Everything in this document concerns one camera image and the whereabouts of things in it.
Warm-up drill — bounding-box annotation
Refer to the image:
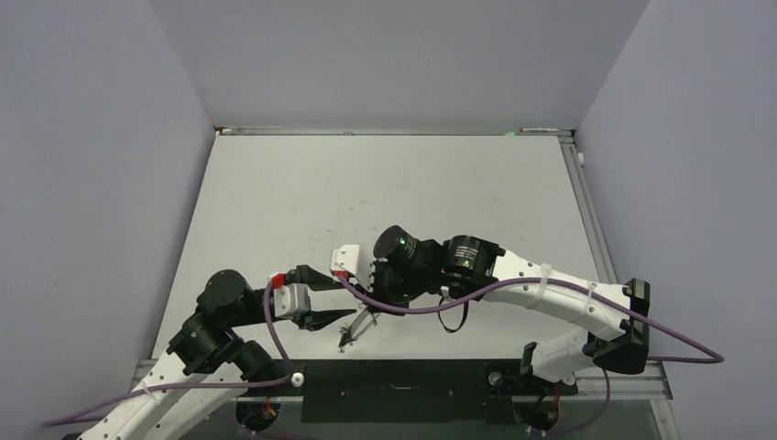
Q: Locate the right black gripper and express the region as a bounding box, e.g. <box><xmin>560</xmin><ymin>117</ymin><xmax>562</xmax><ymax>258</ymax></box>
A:
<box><xmin>354</xmin><ymin>258</ymin><xmax>429</xmax><ymax>316</ymax></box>

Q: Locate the large grey keyring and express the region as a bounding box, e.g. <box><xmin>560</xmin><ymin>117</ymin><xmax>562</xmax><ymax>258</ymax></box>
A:
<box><xmin>338</xmin><ymin>304</ymin><xmax>382</xmax><ymax>353</ymax></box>

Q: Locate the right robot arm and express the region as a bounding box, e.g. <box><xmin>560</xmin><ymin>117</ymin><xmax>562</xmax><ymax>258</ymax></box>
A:
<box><xmin>367</xmin><ymin>225</ymin><xmax>650</xmax><ymax>392</ymax></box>

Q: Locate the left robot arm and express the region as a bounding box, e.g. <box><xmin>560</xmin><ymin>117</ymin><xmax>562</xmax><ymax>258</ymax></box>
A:
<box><xmin>78</xmin><ymin>266</ymin><xmax>352</xmax><ymax>439</ymax></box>

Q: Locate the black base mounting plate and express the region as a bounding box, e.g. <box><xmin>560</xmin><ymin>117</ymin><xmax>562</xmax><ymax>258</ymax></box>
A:
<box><xmin>235</xmin><ymin>359</ymin><xmax>578</xmax><ymax>431</ymax></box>

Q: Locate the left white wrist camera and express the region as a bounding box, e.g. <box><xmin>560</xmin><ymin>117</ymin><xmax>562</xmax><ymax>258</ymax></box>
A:
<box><xmin>272</xmin><ymin>283</ymin><xmax>312</xmax><ymax>320</ymax></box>

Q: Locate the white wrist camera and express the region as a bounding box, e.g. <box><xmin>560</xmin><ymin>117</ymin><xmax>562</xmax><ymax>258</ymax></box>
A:
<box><xmin>329</xmin><ymin>244</ymin><xmax>374</xmax><ymax>289</ymax></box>
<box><xmin>272</xmin><ymin>283</ymin><xmax>312</xmax><ymax>320</ymax></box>

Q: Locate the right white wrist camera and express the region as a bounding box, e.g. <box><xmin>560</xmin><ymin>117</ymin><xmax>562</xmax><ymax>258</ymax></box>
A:
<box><xmin>329</xmin><ymin>244</ymin><xmax>374</xmax><ymax>289</ymax></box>

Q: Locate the aluminium rail back edge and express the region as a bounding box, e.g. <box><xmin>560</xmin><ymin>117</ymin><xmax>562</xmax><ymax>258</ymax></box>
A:
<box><xmin>214</xmin><ymin>126</ymin><xmax>575</xmax><ymax>138</ymax></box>

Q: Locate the aluminium rail right side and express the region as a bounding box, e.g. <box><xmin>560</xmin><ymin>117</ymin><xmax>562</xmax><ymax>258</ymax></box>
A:
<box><xmin>559</xmin><ymin>131</ymin><xmax>672</xmax><ymax>401</ymax></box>

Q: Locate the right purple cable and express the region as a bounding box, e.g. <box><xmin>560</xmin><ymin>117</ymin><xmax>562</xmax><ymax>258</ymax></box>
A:
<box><xmin>336</xmin><ymin>273</ymin><xmax>726</xmax><ymax>366</ymax></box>

